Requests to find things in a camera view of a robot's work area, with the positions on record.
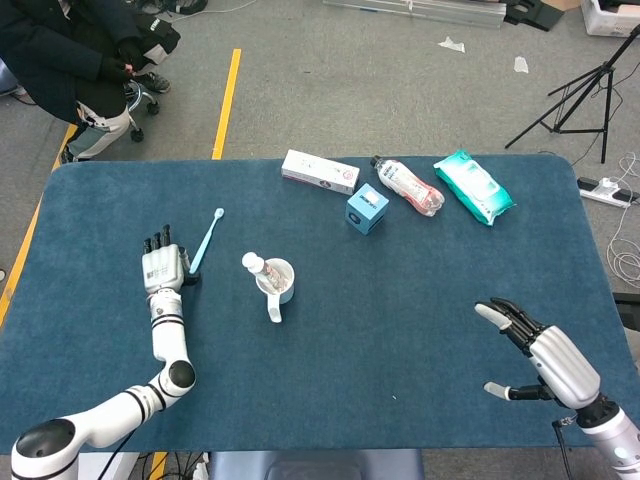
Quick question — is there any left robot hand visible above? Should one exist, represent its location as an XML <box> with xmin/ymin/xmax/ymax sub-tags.
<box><xmin>141</xmin><ymin>224</ymin><xmax>201</xmax><ymax>294</ymax></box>

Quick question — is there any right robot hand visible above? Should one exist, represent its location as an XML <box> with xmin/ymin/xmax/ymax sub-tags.
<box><xmin>474</xmin><ymin>297</ymin><xmax>601</xmax><ymax>411</ymax></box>

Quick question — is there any light blue toothbrush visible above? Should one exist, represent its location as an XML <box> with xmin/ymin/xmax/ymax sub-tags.
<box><xmin>188</xmin><ymin>208</ymin><xmax>225</xmax><ymax>277</ymax></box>

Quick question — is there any white toothpaste tube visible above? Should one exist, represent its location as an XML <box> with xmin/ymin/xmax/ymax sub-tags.
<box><xmin>241</xmin><ymin>251</ymin><xmax>289</xmax><ymax>292</ymax></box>

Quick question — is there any light blue plastic mug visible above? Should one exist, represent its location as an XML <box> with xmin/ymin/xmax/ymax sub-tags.
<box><xmin>254</xmin><ymin>257</ymin><xmax>296</xmax><ymax>325</ymax></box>

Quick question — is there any long white pink box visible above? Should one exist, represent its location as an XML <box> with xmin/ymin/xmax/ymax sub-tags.
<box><xmin>280</xmin><ymin>148</ymin><xmax>361</xmax><ymax>196</ymax></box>

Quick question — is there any blue cube speaker box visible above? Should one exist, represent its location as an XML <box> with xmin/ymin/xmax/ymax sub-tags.
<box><xmin>345</xmin><ymin>182</ymin><xmax>390</xmax><ymax>235</ymax></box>

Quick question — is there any white plastic bin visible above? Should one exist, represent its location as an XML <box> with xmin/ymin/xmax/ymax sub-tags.
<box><xmin>579</xmin><ymin>0</ymin><xmax>640</xmax><ymax>38</ymax></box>

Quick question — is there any yellow floor tape strip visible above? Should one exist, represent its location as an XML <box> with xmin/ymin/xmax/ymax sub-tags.
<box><xmin>0</xmin><ymin>124</ymin><xmax>77</xmax><ymax>326</ymax></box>
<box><xmin>211</xmin><ymin>48</ymin><xmax>243</xmax><ymax>161</ymax></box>

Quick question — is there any chrome stool with casters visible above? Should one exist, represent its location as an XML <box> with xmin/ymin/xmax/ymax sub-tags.
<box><xmin>122</xmin><ymin>79</ymin><xmax>161</xmax><ymax>144</ymax></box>

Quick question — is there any white power strip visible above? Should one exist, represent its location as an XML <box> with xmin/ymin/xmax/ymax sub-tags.
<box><xmin>577</xmin><ymin>176</ymin><xmax>640</xmax><ymax>209</ymax></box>

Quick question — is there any green wet wipes pack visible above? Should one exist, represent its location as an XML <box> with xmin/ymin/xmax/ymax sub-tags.
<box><xmin>432</xmin><ymin>150</ymin><xmax>516</xmax><ymax>228</ymax></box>

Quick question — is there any blue table cloth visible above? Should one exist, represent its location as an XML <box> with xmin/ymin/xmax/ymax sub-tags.
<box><xmin>0</xmin><ymin>153</ymin><xmax>640</xmax><ymax>455</ymax></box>

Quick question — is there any pink white plastic package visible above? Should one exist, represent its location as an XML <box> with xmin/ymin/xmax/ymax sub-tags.
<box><xmin>369</xmin><ymin>155</ymin><xmax>446</xmax><ymax>218</ymax></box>

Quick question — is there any person in black coat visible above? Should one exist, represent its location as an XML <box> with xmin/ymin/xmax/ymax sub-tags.
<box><xmin>0</xmin><ymin>0</ymin><xmax>182</xmax><ymax>164</ymax></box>

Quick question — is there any black tripod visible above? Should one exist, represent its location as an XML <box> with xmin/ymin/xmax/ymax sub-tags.
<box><xmin>504</xmin><ymin>22</ymin><xmax>640</xmax><ymax>165</ymax></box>

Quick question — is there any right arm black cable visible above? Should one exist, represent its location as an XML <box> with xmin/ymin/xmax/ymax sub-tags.
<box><xmin>552</xmin><ymin>417</ymin><xmax>579</xmax><ymax>480</ymax></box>

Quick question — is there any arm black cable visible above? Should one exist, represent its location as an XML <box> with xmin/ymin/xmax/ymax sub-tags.
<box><xmin>97</xmin><ymin>427</ymin><xmax>139</xmax><ymax>480</ymax></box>
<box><xmin>552</xmin><ymin>417</ymin><xmax>579</xmax><ymax>480</ymax></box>

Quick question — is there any white cable coil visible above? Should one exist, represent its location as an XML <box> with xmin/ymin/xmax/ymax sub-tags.
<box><xmin>607</xmin><ymin>152</ymin><xmax>640</xmax><ymax>289</ymax></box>

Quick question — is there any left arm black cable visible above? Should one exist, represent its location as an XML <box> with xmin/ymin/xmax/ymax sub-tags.
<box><xmin>97</xmin><ymin>427</ymin><xmax>139</xmax><ymax>480</ymax></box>

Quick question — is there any black metal bracket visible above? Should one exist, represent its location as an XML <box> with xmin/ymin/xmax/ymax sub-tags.
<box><xmin>503</xmin><ymin>0</ymin><xmax>564</xmax><ymax>33</ymax></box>

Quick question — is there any aluminium rail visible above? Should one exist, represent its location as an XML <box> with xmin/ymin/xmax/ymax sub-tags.
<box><xmin>322</xmin><ymin>0</ymin><xmax>506</xmax><ymax>30</ymax></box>

